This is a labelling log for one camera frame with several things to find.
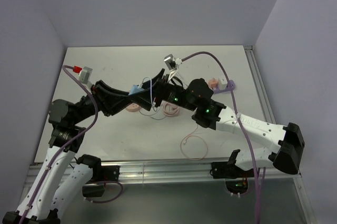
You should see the aluminium front rail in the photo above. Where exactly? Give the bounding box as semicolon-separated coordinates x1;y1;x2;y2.
24;158;302;188

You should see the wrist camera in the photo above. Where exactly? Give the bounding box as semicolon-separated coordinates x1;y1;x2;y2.
164;54;183;81
73;66;93;89

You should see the aluminium right rail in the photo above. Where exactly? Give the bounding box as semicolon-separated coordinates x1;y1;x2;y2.
243;45;286;158

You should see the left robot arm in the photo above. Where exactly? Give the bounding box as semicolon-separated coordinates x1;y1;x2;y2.
2;81;131;223

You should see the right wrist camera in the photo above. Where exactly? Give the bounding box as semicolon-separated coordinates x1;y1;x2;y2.
164;54;183;81

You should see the blue charger plug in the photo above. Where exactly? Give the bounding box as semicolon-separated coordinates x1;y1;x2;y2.
129;85;144;95

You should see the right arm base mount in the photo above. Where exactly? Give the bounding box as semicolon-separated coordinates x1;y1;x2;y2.
210;161;256;196

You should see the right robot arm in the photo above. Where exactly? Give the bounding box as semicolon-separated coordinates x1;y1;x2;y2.
128;72;305;177

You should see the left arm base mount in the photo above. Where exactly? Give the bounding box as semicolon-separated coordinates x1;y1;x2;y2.
82;165;124;202

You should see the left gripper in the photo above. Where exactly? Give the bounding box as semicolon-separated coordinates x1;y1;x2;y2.
71;80;133;125

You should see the aluminium rail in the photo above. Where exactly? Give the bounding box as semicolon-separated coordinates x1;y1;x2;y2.
24;158;302;188
243;45;286;158

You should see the pink charger plug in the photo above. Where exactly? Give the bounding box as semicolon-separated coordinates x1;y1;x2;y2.
208;78;218;89

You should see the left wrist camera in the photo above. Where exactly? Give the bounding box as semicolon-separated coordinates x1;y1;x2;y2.
73;66;93;89

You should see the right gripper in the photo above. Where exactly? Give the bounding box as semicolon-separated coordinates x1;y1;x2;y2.
127;68;197;111

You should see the white 80W charger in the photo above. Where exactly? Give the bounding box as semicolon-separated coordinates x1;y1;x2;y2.
217;77;227;90

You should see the purple power strip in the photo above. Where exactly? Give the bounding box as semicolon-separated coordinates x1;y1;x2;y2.
212;80;236;94

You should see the pink round power socket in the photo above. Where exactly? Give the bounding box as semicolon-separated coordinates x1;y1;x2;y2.
125;103;141;112

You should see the pink thin cable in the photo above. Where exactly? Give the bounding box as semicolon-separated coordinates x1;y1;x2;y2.
180;123;209;161

